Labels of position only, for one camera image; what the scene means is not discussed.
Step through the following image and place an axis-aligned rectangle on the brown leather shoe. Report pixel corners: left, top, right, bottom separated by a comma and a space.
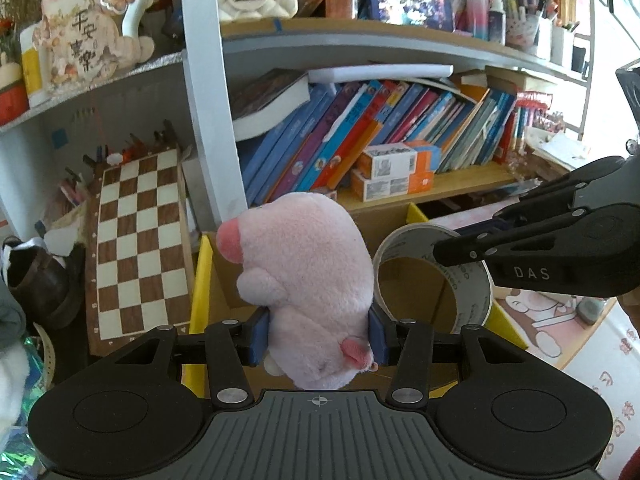
2, 237, 87, 330

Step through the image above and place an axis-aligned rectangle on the orange and white carton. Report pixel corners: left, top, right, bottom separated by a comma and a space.
349, 167, 436, 203
356, 142, 442, 180

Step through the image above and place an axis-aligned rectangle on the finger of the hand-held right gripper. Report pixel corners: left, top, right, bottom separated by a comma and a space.
452, 156, 628, 237
432, 203, 626, 267

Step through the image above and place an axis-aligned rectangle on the iridescent foil bag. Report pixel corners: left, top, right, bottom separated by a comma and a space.
0, 335, 57, 480

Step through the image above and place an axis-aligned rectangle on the large white tape roll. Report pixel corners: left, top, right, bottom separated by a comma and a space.
372, 223, 495, 336

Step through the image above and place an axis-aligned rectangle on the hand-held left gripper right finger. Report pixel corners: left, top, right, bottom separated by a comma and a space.
367, 307, 532, 409

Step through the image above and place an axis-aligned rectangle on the rabbit-shaped decoration plaque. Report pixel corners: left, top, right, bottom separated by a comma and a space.
32, 0, 156, 97

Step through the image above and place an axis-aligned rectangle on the pink plush pig toy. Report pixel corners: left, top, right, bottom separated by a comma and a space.
216, 192, 375, 391

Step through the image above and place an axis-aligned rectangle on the yellow and white box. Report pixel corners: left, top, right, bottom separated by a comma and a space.
19, 25, 52, 110

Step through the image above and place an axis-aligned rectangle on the row of colourful books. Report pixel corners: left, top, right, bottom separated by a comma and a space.
239, 78, 519, 207

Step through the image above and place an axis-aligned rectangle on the wooden chessboard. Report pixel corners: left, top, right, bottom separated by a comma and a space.
85, 148, 197, 357

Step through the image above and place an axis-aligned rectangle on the white pen cup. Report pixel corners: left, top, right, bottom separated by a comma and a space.
505, 0, 553, 60
550, 20, 577, 69

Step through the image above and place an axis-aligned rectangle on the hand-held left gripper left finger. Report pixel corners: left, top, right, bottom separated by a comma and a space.
107, 307, 273, 409

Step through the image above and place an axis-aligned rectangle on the blue picture box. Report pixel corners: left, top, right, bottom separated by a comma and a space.
369, 0, 455, 32

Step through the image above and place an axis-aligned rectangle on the stack of papers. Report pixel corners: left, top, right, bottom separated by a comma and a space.
524, 127, 593, 172

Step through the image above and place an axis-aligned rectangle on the white bookshelf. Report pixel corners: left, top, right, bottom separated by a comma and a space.
0, 0, 596, 241

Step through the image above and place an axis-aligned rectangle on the pink and white bottle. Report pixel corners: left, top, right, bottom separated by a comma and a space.
466, 0, 490, 42

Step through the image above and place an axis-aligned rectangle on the thick dark-covered book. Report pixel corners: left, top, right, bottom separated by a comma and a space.
229, 67, 314, 142

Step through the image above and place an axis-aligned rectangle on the bunch of pencils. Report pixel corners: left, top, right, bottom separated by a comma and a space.
59, 119, 187, 206

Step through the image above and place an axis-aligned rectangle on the printed cartoon mat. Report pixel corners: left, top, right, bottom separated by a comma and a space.
492, 290, 640, 480

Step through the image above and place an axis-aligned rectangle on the yellow-edged cardboard box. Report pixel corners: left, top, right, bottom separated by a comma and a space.
181, 202, 532, 401

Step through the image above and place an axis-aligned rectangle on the dark spray bottle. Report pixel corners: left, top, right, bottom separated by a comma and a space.
487, 0, 508, 46

